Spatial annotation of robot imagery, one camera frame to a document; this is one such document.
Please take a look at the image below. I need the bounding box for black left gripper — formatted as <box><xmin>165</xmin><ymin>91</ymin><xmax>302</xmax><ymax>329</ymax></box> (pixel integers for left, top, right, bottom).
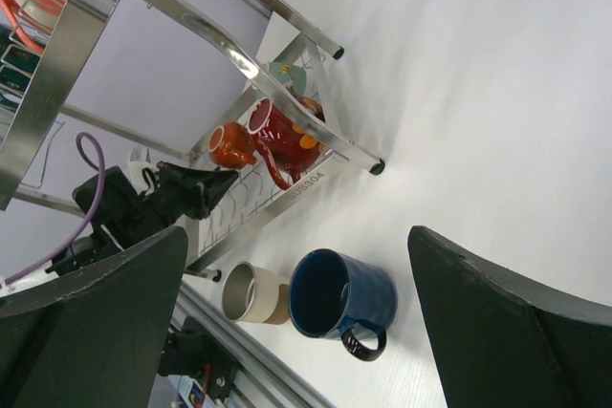
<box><xmin>155</xmin><ymin>161</ymin><xmax>238</xmax><ymax>220</ymax></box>

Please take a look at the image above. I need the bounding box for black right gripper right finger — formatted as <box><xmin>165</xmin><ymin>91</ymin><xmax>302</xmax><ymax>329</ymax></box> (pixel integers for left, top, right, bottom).
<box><xmin>407</xmin><ymin>225</ymin><xmax>611</xmax><ymax>407</ymax></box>

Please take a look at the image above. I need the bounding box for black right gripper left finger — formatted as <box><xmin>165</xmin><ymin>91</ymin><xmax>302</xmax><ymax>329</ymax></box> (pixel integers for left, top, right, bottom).
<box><xmin>1</xmin><ymin>226</ymin><xmax>188</xmax><ymax>407</ymax></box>

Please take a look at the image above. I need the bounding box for orange black round mug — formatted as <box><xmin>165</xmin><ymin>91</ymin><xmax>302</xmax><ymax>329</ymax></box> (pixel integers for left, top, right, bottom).
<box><xmin>208</xmin><ymin>121</ymin><xmax>256</xmax><ymax>170</ymax></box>

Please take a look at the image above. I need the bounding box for red cup white interior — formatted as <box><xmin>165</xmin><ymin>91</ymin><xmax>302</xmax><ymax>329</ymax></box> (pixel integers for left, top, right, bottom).
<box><xmin>247</xmin><ymin>98</ymin><xmax>326</xmax><ymax>190</ymax></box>

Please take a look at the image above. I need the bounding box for steel tumbler cork base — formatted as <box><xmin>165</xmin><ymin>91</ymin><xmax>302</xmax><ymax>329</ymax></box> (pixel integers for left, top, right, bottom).
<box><xmin>221</xmin><ymin>262</ymin><xmax>290</xmax><ymax>325</ymax></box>

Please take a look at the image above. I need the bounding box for mint green cup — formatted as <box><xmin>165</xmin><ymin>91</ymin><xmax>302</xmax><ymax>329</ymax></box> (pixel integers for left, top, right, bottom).
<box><xmin>267</xmin><ymin>61</ymin><xmax>308</xmax><ymax>96</ymax></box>

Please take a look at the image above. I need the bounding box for dark blue speckled mug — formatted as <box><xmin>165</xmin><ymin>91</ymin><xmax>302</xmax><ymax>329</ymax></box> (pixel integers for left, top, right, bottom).
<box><xmin>288</xmin><ymin>248</ymin><xmax>398</xmax><ymax>362</ymax></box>

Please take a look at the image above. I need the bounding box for dark green mug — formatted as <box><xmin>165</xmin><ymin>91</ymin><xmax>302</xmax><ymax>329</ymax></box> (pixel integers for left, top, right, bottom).
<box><xmin>1</xmin><ymin>25</ymin><xmax>40</xmax><ymax>97</ymax></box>

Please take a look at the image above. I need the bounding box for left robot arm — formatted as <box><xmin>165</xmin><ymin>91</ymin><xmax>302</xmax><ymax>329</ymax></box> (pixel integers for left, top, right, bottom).
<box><xmin>1</xmin><ymin>161</ymin><xmax>239</xmax><ymax>296</ymax></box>

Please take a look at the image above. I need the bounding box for stainless steel dish rack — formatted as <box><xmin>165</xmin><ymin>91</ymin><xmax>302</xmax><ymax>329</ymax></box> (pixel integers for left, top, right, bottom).
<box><xmin>1</xmin><ymin>0</ymin><xmax>384</xmax><ymax>282</ymax></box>

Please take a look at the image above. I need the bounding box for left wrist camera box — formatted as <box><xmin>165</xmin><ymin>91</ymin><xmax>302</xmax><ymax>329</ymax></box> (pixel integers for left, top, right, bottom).
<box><xmin>127</xmin><ymin>147</ymin><xmax>155</xmax><ymax>191</ymax></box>

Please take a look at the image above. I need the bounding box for aluminium mounting rail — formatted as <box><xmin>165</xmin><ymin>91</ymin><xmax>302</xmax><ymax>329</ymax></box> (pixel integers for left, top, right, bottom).
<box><xmin>158</xmin><ymin>281</ymin><xmax>332</xmax><ymax>407</ymax></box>

